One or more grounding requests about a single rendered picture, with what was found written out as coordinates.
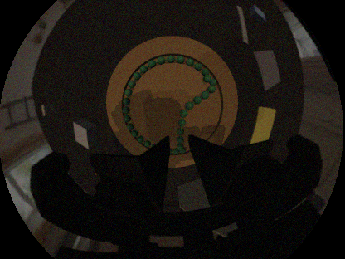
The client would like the round brown bead board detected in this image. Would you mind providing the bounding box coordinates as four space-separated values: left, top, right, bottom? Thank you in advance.
106 36 238 169

